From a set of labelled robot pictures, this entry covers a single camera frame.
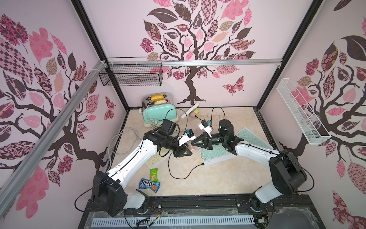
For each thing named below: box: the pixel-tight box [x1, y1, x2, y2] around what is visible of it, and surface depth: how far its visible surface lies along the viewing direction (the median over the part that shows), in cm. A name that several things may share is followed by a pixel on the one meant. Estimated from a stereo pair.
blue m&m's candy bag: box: [138, 177, 161, 194], surface depth 81 cm
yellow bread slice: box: [150, 94, 165, 102], surface depth 103 cm
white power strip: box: [180, 102, 200, 119], surface depth 116 cm
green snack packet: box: [150, 168, 159, 182], surface depth 86 cm
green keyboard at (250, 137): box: [234, 126, 275, 150], surface depth 103 cm
